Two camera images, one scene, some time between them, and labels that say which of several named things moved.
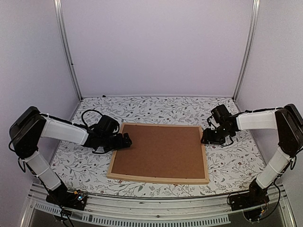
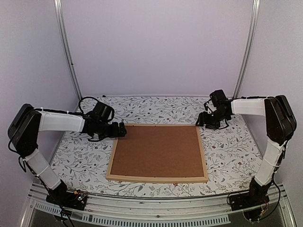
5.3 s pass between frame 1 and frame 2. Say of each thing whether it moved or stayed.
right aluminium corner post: stayed
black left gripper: moved
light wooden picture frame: stayed
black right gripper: moved
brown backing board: stayed
